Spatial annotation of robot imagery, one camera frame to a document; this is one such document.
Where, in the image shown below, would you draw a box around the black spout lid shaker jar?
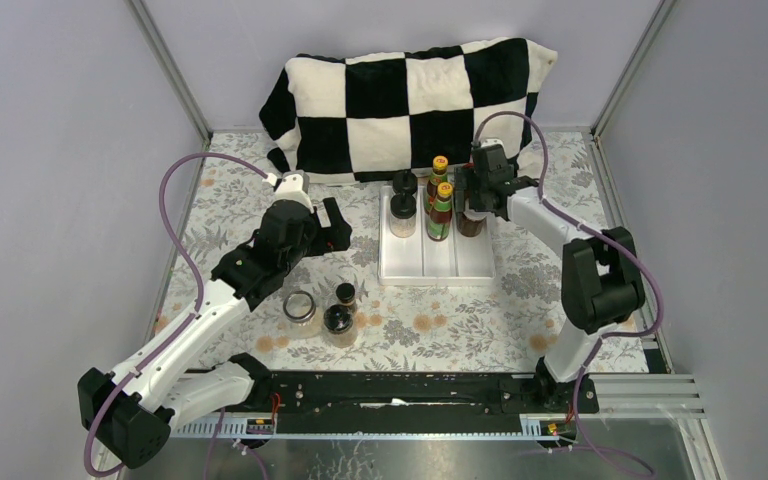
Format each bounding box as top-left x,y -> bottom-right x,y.
391,170 -> 418,197

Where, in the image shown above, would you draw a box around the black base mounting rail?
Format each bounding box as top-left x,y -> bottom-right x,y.
229,353 -> 599,435

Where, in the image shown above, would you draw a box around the yellow cap sauce bottle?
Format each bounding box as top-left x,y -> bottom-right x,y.
426,182 -> 454,242
423,155 -> 449,214

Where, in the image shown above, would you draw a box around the black perforated lid spice jar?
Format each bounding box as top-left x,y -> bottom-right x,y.
323,304 -> 357,348

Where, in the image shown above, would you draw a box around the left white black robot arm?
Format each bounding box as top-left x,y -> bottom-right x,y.
77,197 -> 352,477

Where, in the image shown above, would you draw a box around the black and white checkered pillow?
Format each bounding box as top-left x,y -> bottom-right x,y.
259,37 -> 558,185

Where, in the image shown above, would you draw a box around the white divided organizer tray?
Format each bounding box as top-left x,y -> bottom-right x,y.
378,185 -> 497,287

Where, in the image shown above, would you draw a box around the floral patterned table mat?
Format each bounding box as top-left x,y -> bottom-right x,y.
152,131 -> 650,374

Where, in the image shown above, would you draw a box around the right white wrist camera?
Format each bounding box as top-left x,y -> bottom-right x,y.
472,138 -> 504,149

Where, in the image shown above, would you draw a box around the small black pepper bottle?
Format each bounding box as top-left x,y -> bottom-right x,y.
335,282 -> 357,315

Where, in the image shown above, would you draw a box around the glass jar with metal lid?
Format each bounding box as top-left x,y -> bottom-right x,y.
282,290 -> 323,340

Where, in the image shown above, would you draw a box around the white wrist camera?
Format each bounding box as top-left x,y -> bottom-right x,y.
263,170 -> 314,213
472,138 -> 504,149

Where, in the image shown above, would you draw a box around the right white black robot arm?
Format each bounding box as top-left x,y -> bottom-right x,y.
454,140 -> 645,412

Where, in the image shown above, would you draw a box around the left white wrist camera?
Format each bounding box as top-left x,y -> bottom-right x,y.
263,170 -> 314,213

